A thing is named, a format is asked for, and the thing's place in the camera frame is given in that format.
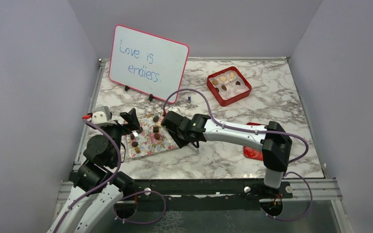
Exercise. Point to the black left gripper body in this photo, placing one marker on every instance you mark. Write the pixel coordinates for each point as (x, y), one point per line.
(115, 132)

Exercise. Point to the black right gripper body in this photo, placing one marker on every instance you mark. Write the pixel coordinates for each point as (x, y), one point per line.
(178, 139)

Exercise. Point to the red tin lid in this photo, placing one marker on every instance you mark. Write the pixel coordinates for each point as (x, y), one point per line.
(250, 152)

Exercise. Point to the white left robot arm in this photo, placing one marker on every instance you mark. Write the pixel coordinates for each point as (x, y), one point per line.
(98, 183)

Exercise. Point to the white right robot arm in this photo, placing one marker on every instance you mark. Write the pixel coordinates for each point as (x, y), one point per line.
(271, 140)

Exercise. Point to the floral tray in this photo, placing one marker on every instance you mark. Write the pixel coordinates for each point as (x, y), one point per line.
(147, 144)

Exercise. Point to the pink framed whiteboard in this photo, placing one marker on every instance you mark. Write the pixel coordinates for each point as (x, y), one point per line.
(148, 63)

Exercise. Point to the red square tin box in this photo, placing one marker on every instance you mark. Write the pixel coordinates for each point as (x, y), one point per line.
(222, 102)

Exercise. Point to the white paper cups liner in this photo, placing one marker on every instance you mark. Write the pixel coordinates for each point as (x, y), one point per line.
(232, 89)

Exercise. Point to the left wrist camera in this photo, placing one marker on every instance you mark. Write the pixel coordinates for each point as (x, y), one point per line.
(101, 116)

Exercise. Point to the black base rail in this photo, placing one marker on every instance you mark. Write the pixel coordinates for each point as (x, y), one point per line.
(155, 195)

